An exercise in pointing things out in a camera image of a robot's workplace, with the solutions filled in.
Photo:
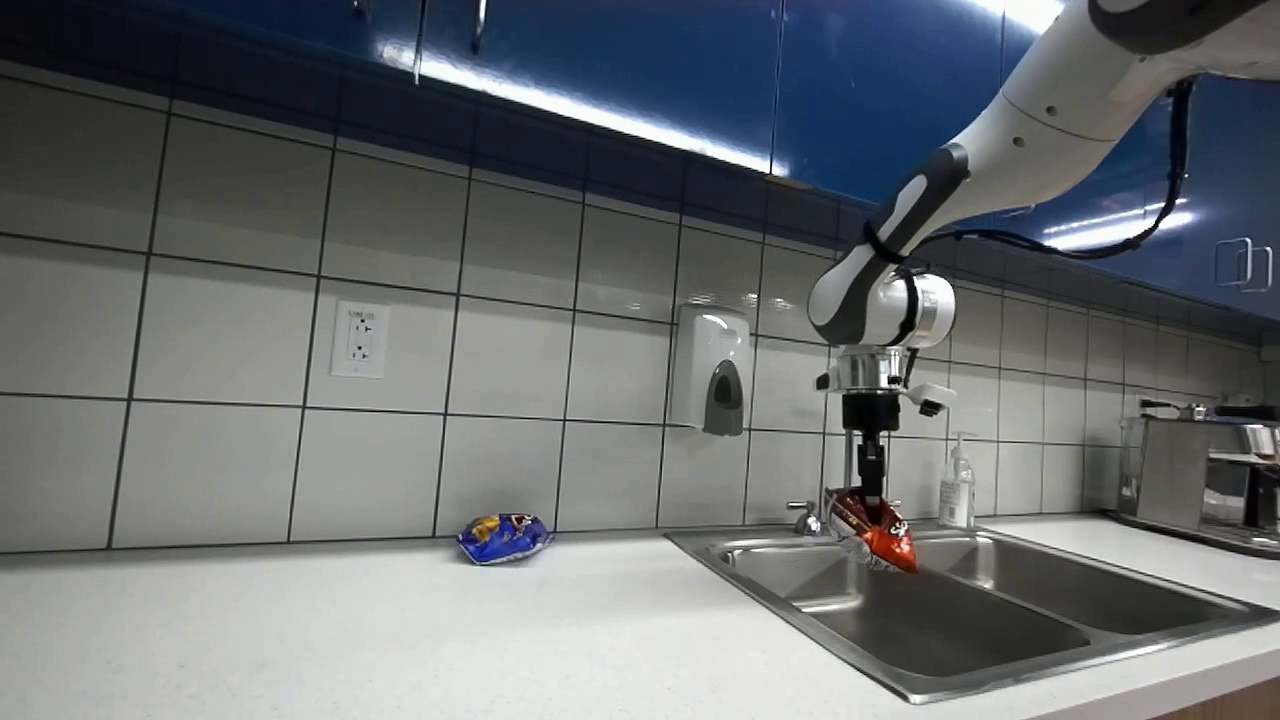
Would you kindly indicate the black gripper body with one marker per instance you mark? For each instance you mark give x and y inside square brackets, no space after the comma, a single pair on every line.
[870,416]

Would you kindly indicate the red Doritos chip bag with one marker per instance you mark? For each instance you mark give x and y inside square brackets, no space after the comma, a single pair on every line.
[882,532]

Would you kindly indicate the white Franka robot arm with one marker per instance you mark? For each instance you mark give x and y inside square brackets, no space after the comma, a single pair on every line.
[1042,121]

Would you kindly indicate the stainless steel double sink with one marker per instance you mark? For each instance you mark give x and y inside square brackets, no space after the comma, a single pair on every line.
[985,622]

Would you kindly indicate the blue chip bag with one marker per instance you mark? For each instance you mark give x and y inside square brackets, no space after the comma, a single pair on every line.
[506,536]

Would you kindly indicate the silver countertop appliance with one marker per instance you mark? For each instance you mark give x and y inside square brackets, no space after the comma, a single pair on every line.
[1180,483]

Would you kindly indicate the wooden base cabinet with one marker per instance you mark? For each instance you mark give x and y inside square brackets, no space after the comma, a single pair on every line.
[1234,704]

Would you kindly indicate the blue upper cabinet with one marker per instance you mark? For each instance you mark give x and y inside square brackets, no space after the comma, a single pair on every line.
[641,54]

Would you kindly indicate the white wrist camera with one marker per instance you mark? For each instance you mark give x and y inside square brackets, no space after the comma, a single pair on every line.
[927,392]

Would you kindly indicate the white wall soap dispenser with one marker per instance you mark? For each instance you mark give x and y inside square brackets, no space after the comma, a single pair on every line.
[706,365]

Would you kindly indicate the white wall outlet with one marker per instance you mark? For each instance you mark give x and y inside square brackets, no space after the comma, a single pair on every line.
[361,342]

